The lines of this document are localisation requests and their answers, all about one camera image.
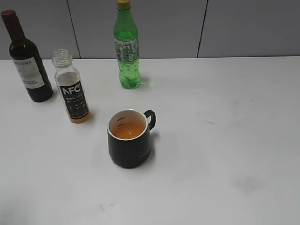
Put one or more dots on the green soda bottle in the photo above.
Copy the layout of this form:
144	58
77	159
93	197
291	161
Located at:
127	46

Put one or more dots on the NFC orange juice bottle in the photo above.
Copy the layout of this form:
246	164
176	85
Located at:
70	87

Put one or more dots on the red wine bottle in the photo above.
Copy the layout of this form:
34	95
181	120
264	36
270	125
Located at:
27	60

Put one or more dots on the black mug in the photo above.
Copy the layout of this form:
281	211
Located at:
128	134

